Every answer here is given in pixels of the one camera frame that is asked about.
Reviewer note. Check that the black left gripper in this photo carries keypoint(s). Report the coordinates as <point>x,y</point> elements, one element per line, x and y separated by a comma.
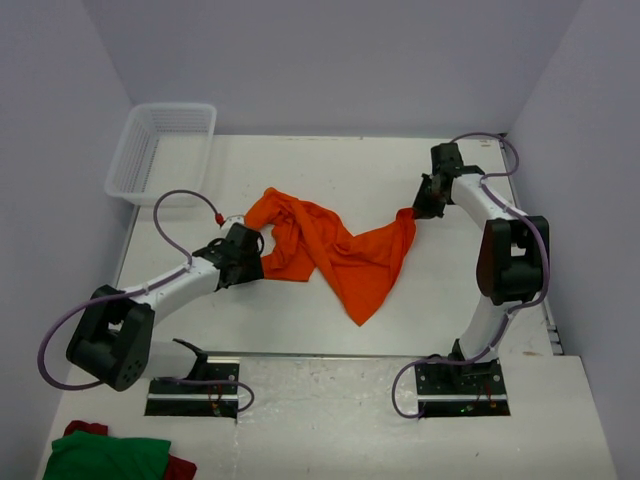
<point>253,271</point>

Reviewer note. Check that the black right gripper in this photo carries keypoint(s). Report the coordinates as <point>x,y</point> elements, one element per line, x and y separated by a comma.
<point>421,209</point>

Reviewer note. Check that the orange t shirt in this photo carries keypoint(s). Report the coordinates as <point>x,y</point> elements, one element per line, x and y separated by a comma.
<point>361,269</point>

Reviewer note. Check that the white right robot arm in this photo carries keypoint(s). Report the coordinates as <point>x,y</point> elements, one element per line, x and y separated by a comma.
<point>513,267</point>

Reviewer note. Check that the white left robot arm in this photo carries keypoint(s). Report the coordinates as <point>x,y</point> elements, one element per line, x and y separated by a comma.
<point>113,339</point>

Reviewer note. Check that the white plastic basket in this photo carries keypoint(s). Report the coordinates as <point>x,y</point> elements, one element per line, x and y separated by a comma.
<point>163,147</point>

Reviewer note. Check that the red folded t shirt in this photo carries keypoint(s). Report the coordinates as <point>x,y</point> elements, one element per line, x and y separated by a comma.
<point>177,468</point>

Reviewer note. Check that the green folded t shirt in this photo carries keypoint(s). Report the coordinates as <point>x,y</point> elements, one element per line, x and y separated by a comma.
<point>88,456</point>

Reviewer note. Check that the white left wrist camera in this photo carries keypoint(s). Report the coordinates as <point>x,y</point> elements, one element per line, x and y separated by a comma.
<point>232,220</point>

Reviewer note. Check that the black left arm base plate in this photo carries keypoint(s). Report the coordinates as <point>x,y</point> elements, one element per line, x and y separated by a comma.
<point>214,396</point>

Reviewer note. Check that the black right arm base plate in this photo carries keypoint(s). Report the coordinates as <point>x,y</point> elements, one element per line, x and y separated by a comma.
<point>476,390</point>

